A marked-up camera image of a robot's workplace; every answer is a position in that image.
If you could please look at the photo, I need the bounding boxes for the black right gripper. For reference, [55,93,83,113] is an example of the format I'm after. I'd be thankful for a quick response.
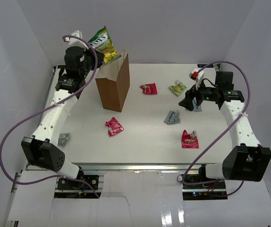
[179,78,220,111]

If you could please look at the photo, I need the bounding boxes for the silver blue snack packet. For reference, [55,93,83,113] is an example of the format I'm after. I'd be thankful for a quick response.
[192,98,202,112]
[163,110,181,124]

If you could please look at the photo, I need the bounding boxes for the green yellow candy bag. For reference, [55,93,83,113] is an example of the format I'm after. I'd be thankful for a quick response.
[89,26,121,66]

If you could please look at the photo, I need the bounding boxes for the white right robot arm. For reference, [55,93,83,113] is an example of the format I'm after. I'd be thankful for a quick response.
[179,68,271,189]

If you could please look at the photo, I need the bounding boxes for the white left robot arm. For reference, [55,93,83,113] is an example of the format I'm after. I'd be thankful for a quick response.
[21,46,104,189]

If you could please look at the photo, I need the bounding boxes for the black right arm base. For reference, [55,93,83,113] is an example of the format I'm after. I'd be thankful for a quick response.
[177,174,228,201]

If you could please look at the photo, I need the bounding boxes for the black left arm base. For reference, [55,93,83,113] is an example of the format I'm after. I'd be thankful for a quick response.
[56,175,99,191]

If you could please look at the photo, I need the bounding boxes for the brown paper bag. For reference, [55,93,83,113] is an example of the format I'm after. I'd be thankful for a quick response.
[95,49,130,113]

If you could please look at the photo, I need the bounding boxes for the yellow green snack packet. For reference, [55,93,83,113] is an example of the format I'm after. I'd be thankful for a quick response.
[169,80,187,96]

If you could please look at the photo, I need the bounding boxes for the red snack packet front right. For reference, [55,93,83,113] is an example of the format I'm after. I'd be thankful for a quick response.
[181,130,199,148]

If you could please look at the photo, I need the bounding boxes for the red snack packet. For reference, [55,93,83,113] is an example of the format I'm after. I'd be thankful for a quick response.
[105,117,124,137]
[181,130,199,148]
[139,83,158,95]

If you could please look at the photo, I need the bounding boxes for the red snack packet centre back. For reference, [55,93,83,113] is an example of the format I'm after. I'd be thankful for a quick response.
[139,83,158,95]

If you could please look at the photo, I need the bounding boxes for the blue label back right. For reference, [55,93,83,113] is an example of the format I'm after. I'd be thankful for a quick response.
[197,64,214,69]

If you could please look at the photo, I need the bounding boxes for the red snack packet front left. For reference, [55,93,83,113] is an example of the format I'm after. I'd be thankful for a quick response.
[105,117,124,137]

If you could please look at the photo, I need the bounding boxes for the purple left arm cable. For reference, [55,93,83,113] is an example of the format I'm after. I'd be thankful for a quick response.
[0,35,101,197]

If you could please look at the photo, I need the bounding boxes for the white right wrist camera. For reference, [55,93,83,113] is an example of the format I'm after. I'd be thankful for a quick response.
[189,67,204,90]

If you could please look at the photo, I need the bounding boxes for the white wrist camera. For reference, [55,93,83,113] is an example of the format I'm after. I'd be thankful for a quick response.
[189,67,204,90]
[68,30,89,50]

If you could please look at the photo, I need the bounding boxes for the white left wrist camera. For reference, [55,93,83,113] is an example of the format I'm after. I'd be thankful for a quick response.
[68,30,89,50]

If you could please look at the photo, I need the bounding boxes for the aluminium front rail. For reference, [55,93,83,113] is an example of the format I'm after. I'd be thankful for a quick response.
[77,163,190,171]

